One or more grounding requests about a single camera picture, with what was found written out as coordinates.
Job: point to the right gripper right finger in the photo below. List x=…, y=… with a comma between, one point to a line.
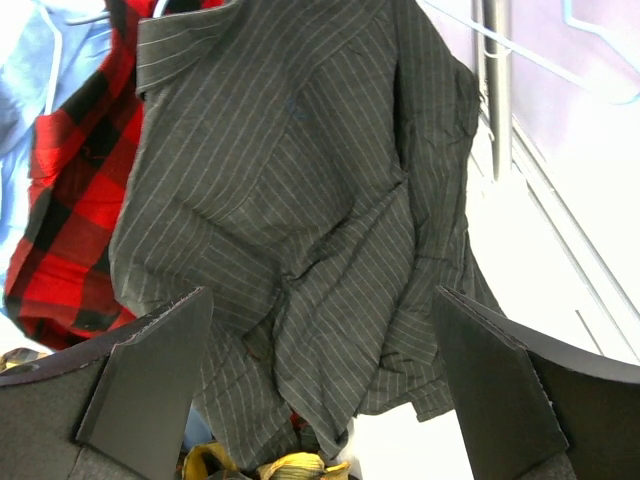
x=531, y=406

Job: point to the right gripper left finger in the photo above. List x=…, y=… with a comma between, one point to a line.
x=112, y=407

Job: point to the yellow plaid shirt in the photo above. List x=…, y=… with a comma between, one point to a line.
x=280, y=465

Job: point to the light blue wire hanger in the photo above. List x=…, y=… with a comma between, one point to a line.
x=563, y=39

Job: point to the red black plaid shirt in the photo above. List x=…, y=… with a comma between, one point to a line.
x=75, y=200

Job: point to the dark grey striped shirt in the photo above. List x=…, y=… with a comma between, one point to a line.
x=307, y=162

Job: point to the light blue shirt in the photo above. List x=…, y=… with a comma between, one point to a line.
x=48, y=50

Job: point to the metal clothes rack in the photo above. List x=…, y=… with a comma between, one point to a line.
x=495, y=85

